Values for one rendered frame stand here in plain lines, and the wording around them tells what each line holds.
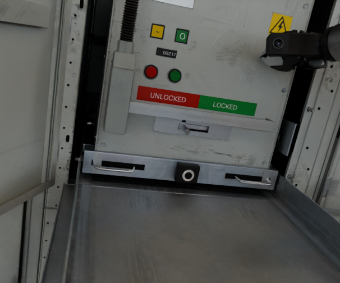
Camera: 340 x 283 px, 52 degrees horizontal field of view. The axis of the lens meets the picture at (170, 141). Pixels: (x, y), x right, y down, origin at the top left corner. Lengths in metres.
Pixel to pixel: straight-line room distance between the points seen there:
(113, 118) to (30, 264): 0.46
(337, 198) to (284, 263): 0.41
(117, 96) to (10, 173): 0.27
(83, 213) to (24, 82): 0.29
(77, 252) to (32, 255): 0.37
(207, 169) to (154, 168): 0.15
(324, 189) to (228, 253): 0.44
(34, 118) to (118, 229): 0.30
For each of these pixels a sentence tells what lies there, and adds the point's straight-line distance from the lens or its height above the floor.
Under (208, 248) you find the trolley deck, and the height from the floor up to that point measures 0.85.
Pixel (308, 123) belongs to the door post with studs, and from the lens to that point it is 1.01.
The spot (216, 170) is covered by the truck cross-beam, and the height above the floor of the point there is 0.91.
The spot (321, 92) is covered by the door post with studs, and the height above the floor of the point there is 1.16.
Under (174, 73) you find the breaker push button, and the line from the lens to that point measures 0.87.
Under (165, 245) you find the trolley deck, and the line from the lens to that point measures 0.70.
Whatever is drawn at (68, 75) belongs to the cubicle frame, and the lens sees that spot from 0.83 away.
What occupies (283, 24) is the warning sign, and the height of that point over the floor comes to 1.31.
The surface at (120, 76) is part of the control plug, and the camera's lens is 0.76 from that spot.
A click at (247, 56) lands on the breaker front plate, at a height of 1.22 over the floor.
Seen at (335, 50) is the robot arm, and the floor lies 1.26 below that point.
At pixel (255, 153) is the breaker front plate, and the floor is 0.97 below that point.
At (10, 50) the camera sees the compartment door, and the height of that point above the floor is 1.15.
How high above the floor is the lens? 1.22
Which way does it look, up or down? 16 degrees down
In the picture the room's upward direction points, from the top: 11 degrees clockwise
